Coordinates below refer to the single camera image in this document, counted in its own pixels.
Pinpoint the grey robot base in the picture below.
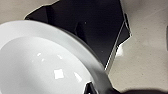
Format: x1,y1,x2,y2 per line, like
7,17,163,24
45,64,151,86
24,0,133,71

